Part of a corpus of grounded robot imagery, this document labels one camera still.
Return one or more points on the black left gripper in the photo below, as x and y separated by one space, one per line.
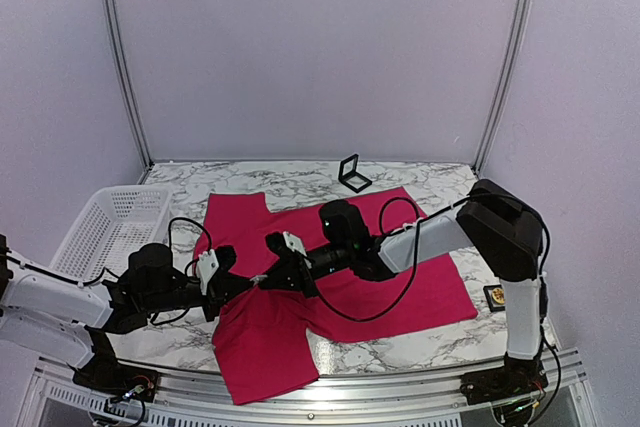
221 288

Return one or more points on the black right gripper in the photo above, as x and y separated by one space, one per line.
292 271

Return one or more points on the magenta t-shirt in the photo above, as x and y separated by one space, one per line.
260 342

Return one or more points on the black brooch box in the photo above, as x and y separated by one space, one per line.
493 307
350 177

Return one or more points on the gold brooch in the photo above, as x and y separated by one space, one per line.
497 295

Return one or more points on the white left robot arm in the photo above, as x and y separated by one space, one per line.
72 321

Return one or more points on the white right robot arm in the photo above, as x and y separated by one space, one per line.
510 236

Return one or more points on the white plastic basket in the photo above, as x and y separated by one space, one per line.
115 222

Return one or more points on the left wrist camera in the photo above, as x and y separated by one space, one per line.
213 270

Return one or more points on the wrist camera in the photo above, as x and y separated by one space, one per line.
213 270
285 244

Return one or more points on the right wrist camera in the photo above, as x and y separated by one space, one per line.
285 244

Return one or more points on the aluminium front frame rail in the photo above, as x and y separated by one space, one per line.
431 397

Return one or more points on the aluminium left corner post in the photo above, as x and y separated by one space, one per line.
126 84

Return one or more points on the aluminium corner post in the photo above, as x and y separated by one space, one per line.
499 100
126 84

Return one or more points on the aluminium right corner post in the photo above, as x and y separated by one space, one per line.
499 100

